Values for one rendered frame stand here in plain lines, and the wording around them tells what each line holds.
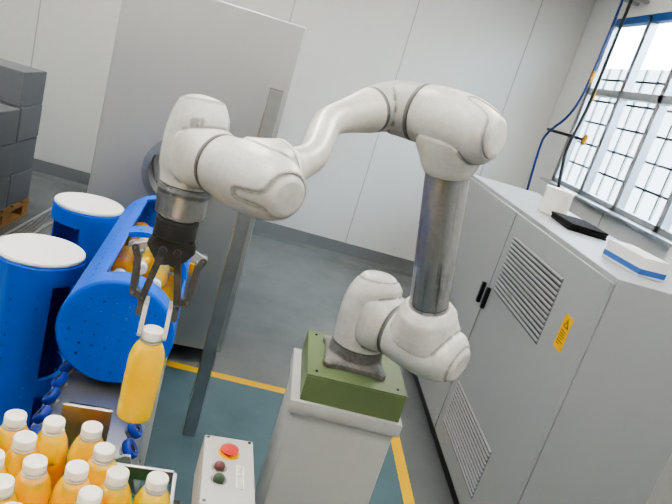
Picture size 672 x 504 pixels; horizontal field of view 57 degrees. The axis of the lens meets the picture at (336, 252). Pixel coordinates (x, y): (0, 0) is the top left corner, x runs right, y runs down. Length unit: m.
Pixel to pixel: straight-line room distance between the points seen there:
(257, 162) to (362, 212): 5.71
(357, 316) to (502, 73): 5.19
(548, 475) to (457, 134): 1.72
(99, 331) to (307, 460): 0.67
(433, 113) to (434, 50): 5.20
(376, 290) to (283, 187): 0.83
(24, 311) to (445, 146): 1.44
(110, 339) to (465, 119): 1.00
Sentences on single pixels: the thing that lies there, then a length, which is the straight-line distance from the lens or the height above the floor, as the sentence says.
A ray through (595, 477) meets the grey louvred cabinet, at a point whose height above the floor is 0.66.
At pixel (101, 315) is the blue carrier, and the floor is 1.13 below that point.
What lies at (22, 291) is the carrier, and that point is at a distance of 2.18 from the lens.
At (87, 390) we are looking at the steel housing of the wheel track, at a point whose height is 0.93.
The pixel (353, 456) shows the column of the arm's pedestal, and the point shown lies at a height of 0.86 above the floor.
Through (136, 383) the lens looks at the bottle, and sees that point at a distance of 1.23.
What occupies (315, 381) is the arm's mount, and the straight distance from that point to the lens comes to 1.72.
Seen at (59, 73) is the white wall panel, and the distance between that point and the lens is 6.89.
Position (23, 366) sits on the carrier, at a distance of 2.30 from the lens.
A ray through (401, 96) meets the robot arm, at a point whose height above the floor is 1.84.
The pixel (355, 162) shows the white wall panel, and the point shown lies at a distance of 6.52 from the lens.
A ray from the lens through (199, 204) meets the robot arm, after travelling 1.09.
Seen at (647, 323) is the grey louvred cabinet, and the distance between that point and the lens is 2.54.
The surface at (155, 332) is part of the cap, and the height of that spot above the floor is 1.31.
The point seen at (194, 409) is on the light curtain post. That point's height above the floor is 0.15.
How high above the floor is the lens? 1.86
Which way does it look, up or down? 16 degrees down
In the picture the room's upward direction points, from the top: 17 degrees clockwise
